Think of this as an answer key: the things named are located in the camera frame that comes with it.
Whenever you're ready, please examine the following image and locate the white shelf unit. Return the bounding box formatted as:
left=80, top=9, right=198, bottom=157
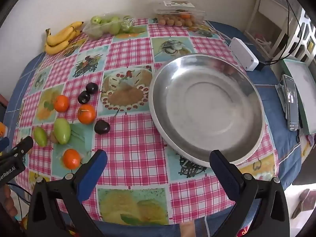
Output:
left=245, top=0, right=310, bottom=63

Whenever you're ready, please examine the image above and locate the large green mango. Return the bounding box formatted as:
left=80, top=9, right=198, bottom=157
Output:
left=53, top=118, right=71, bottom=144

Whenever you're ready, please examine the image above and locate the green framed white board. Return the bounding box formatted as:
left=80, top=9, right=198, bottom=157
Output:
left=281, top=59, right=315, bottom=135

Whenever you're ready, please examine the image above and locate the dark plum with stem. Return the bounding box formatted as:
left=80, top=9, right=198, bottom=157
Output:
left=94, top=119, right=110, bottom=135

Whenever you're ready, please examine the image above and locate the black power adapter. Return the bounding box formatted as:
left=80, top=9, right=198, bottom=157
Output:
left=255, top=62, right=266, bottom=71

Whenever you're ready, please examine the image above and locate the dark plum back pair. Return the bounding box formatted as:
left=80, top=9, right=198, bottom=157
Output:
left=86, top=82, right=99, bottom=95

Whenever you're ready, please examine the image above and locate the banana bunch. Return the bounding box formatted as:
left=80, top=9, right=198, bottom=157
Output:
left=44, top=21, right=84, bottom=55

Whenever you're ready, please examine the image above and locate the white plastic box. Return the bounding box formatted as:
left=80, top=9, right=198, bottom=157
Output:
left=229, top=37, right=259, bottom=72

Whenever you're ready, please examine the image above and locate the clear plastic longan box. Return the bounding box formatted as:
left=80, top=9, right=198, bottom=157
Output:
left=153, top=0, right=206, bottom=28

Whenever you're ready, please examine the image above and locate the dark plum front pair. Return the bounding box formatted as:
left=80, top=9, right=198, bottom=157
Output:
left=77, top=90, right=90, bottom=104

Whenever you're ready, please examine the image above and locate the orange mandarin with stem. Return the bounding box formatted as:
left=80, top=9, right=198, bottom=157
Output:
left=77, top=104, right=96, bottom=125

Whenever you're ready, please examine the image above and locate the pink checkered tablecloth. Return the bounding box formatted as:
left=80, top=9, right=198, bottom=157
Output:
left=12, top=17, right=280, bottom=225

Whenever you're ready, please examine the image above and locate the large metal bowl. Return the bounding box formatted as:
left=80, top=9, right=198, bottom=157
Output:
left=149, top=54, right=266, bottom=167

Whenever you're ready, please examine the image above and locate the dark plum pair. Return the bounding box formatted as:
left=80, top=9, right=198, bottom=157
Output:
left=77, top=90, right=90, bottom=104
left=86, top=82, right=99, bottom=95

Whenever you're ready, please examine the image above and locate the small green mango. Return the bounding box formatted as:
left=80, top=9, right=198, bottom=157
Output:
left=33, top=126, right=48, bottom=147

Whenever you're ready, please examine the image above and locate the brown longan fruit large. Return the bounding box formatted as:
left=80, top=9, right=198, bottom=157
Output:
left=49, top=131, right=59, bottom=144

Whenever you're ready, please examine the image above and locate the person left hand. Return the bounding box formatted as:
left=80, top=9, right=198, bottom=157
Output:
left=1, top=185, right=18, bottom=217

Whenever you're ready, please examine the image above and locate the clear bag of green fruits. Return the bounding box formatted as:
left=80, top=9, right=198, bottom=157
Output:
left=83, top=13, right=134, bottom=40

